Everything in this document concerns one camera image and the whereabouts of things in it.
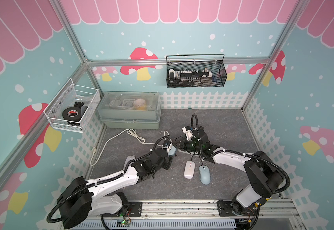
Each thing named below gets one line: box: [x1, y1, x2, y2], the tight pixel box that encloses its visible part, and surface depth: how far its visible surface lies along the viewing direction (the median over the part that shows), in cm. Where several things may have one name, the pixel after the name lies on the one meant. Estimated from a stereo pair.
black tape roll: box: [62, 106, 82, 122], surface depth 70 cm
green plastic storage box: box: [97, 91, 162, 130], surface depth 101 cm
